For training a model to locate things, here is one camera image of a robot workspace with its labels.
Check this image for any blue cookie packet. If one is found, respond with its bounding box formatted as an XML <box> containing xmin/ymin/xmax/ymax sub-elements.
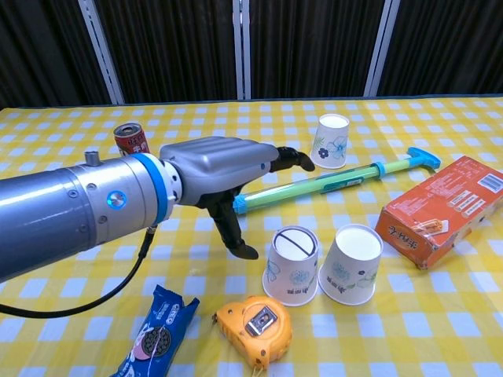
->
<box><xmin>109</xmin><ymin>284</ymin><xmax>200</xmax><ymax>377</ymax></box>

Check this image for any orange tape measure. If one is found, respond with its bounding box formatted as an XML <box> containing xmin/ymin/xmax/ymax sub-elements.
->
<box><xmin>211</xmin><ymin>295</ymin><xmax>294</xmax><ymax>371</ymax></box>

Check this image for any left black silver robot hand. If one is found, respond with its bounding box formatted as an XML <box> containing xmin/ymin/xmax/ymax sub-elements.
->
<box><xmin>159</xmin><ymin>136</ymin><xmax>316</xmax><ymax>260</ymax></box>

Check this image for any orange cardboard box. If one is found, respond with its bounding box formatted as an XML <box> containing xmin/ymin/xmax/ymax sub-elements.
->
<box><xmin>374</xmin><ymin>155</ymin><xmax>503</xmax><ymax>270</ymax></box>

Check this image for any red drink can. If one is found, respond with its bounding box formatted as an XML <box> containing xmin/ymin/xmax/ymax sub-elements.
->
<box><xmin>113</xmin><ymin>122</ymin><xmax>149</xmax><ymax>158</ymax></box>

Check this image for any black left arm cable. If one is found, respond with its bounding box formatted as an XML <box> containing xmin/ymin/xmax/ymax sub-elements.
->
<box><xmin>0</xmin><ymin>225</ymin><xmax>158</xmax><ymax>319</ymax></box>

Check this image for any black pleated curtain panel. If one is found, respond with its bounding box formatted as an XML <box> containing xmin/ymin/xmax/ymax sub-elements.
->
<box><xmin>379</xmin><ymin>0</ymin><xmax>503</xmax><ymax>97</ymax></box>
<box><xmin>249</xmin><ymin>0</ymin><xmax>380</xmax><ymax>100</ymax></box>
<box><xmin>0</xmin><ymin>0</ymin><xmax>115</xmax><ymax>109</ymax></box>
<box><xmin>94</xmin><ymin>0</ymin><xmax>240</xmax><ymax>104</ymax></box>

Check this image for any yellow white checkered tablecloth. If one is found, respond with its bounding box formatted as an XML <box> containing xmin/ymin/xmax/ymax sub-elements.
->
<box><xmin>0</xmin><ymin>93</ymin><xmax>503</xmax><ymax>377</ymax></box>

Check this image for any white partition post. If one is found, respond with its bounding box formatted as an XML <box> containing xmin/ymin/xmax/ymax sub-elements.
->
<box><xmin>232</xmin><ymin>0</ymin><xmax>252</xmax><ymax>101</ymax></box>
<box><xmin>363</xmin><ymin>0</ymin><xmax>400</xmax><ymax>97</ymax></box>
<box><xmin>77</xmin><ymin>0</ymin><xmax>126</xmax><ymax>105</ymax></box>

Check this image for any paper cup with green flowers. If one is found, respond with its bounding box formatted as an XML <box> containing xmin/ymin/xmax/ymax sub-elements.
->
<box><xmin>318</xmin><ymin>223</ymin><xmax>384</xmax><ymax>306</ymax></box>

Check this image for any paper cup with black line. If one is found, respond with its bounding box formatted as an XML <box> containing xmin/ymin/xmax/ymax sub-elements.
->
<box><xmin>262</xmin><ymin>225</ymin><xmax>320</xmax><ymax>308</ymax></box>

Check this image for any paper cup with blue flowers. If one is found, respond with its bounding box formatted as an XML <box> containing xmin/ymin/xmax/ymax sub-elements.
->
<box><xmin>309</xmin><ymin>113</ymin><xmax>351</xmax><ymax>170</ymax></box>

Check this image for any green blue water squirter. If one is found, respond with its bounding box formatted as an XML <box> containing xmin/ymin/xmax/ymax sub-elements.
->
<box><xmin>232</xmin><ymin>147</ymin><xmax>442</xmax><ymax>215</ymax></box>

